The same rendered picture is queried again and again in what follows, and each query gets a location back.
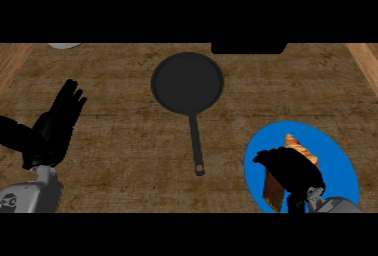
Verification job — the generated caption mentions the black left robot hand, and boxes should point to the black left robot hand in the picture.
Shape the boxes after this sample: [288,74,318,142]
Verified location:
[0,78,89,171]

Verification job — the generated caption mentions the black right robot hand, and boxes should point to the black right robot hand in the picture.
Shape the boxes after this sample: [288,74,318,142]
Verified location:
[251,146,327,214]

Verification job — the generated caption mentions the orange sweet potato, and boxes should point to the orange sweet potato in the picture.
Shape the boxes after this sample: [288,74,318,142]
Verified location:
[262,133,321,213]

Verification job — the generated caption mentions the blue plate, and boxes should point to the blue plate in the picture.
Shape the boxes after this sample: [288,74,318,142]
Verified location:
[244,120,362,214]

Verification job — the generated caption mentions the black frying pan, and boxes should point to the black frying pan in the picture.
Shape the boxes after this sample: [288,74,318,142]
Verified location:
[150,51,226,177]

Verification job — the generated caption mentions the white bowl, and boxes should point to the white bowl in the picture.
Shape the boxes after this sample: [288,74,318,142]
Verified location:
[48,42,85,50]

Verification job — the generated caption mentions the black appliance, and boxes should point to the black appliance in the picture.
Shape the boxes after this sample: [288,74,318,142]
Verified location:
[210,42,288,55]

